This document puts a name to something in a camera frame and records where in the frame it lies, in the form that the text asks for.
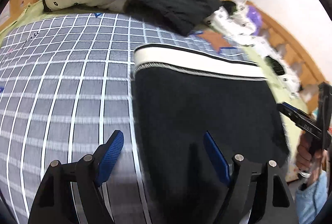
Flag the black pants with white stripe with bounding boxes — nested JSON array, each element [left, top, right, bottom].
[[132, 44, 289, 223]]

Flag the person's right hand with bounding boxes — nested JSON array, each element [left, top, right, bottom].
[[295, 133, 327, 187]]

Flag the green bed sheet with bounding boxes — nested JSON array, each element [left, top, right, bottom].
[[0, 0, 312, 162]]

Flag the grey checked star blanket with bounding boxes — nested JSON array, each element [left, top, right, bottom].
[[0, 12, 250, 224]]

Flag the purple plush toy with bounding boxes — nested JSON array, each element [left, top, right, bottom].
[[246, 5, 262, 36]]

